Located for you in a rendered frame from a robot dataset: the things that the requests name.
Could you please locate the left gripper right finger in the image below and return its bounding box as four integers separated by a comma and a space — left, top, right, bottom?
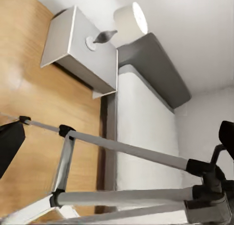
218, 120, 234, 159

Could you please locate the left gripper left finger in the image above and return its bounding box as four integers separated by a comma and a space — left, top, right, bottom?
0, 121, 25, 179

